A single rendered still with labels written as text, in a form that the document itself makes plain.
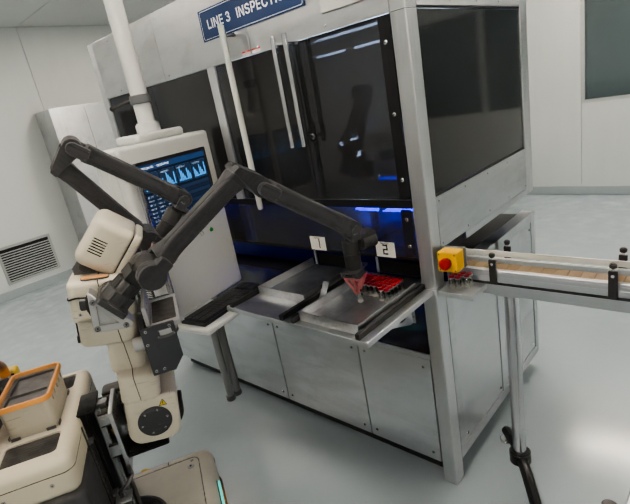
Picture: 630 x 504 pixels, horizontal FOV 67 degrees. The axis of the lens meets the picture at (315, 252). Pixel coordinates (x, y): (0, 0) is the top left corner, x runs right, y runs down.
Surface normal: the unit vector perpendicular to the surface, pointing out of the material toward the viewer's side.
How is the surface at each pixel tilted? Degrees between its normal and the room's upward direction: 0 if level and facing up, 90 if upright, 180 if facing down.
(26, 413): 92
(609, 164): 90
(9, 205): 90
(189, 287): 90
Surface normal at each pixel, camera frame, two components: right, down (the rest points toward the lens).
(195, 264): 0.84, 0.02
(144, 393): 0.33, 0.23
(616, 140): -0.66, 0.34
